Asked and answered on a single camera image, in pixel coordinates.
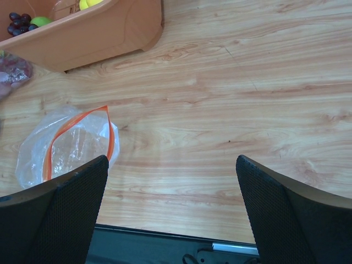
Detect fake yellow mango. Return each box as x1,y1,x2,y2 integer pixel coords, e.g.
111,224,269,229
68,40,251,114
79,0,103,10

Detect fake green pear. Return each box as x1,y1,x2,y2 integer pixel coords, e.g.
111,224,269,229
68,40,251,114
30,16,53,27

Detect orange plastic basket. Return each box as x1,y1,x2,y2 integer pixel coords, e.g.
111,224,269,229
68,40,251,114
1,1,163,72

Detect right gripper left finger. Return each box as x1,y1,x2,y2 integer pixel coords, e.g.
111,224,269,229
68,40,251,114
1,155,109,263

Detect orange zip top bag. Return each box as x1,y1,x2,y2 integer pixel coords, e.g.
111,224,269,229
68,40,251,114
15,106,120,189

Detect fake purple grapes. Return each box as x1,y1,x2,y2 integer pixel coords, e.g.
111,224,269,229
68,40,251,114
7,12,39,36

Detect polka dot zip bag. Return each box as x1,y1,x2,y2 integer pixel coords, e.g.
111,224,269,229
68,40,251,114
0,50,33,101

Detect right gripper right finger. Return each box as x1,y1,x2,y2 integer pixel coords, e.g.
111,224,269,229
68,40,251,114
236,155,351,263

